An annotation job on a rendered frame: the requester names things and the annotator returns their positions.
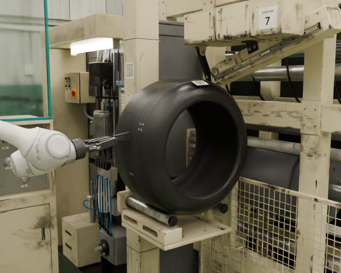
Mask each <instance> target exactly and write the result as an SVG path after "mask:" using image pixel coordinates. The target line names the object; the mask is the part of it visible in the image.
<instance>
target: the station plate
mask: <svg viewBox="0 0 341 273"><path fill-rule="evenodd" d="M276 27H277V5H276V6H270V7H266V8H261V9H259V30H260V29H268V28H276Z"/></svg>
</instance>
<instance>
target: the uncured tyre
mask: <svg viewBox="0 0 341 273"><path fill-rule="evenodd" d="M200 80H203V81H205V82H206V83H208V84H207V85H199V86H197V85H196V84H194V83H193V82H191V81H200ZM184 110H188V112H189V113H190V115H191V117H192V119H193V121H194V125H195V130H196V145H195V150H194V154H193V156H192V159H191V161H190V163H189V164H188V166H187V167H186V169H185V170H184V171H183V172H182V173H181V174H180V175H179V176H178V177H176V178H175V179H173V180H171V178H170V176H169V173H168V169H167V165H166V146H167V140H168V136H169V133H170V131H171V129H172V127H173V125H174V123H175V121H176V120H177V118H178V117H179V116H180V114H181V113H182V112H183V111H184ZM124 112H132V113H124ZM140 122H145V125H144V128H143V131H142V132H137V129H138V126H139V123H140ZM125 132H130V138H131V139H130V140H128V141H124V142H120V143H117V145H116V146H115V145H114V157H115V162H116V167H117V170H118V172H119V174H120V176H121V178H122V180H123V182H124V183H125V184H126V186H127V187H128V188H129V190H130V191H131V192H132V193H133V194H134V195H135V196H137V197H138V198H139V199H141V200H143V201H144V202H146V203H149V204H151V205H153V206H155V207H158V208H160V209H162V210H164V211H166V212H169V213H172V214H175V215H197V214H200V213H203V212H206V211H208V210H210V209H212V208H214V207H215V206H217V205H218V204H219V203H220V202H221V201H222V200H224V198H225V197H226V196H227V195H228V194H229V193H230V191H231V190H232V188H234V186H235V184H236V183H237V181H238V179H239V177H240V175H241V173H242V170H243V168H244V164H245V160H246V154H247V131H246V126H245V122H244V118H243V115H242V112H241V110H240V108H239V106H238V104H237V102H236V101H235V99H234V98H233V97H232V96H231V94H230V93H229V92H228V91H226V90H225V89H224V88H223V87H221V86H219V85H217V84H215V83H213V82H211V81H207V80H204V79H164V80H160V81H156V82H154V83H152V84H150V85H148V86H146V87H144V88H143V89H142V90H140V91H139V92H138V93H137V94H135V95H134V96H133V97H132V99H131V100H130V101H129V102H128V103H127V105H126V106H125V108H124V110H123V112H122V114H121V116H120V118H119V121H118V123H117V126H116V131H115V135H117V134H121V133H125ZM129 171H131V172H133V176H134V177H131V176H130V174H129Z"/></svg>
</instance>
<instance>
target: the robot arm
mask: <svg viewBox="0 0 341 273"><path fill-rule="evenodd" d="M0 139H1V140H3V141H6V142H8V143H10V144H12V145H14V146H15V147H17V148H18V150H17V151H16V152H14V153H13V154H11V156H10V166H11V169H12V171H13V173H14V174H15V175H16V176H17V177H33V176H38V175H41V174H45V173H49V172H51V171H53V170H55V169H56V168H58V167H62V166H65V165H69V164H73V163H74V162H75V160H79V159H83V158H85V157H86V152H93V151H95V150H97V151H100V150H103V149H105V148H108V147H111V146H114V145H115V146H116V145H117V143H120V142H124V141H128V140H130V139H131V138H130V132H125V133H121V134H117V135H113V136H112V134H110V136H105V137H101V138H96V139H91V140H84V141H82V140H81V139H80V138H78V139H74V140H69V139H68V138H67V137H66V136H65V135H64V134H63V133H61V132H58V131H53V130H48V129H44V128H39V127H35V128H32V129H26V128H23V127H20V126H16V125H13V124H11V123H8V122H4V121H1V120H0Z"/></svg>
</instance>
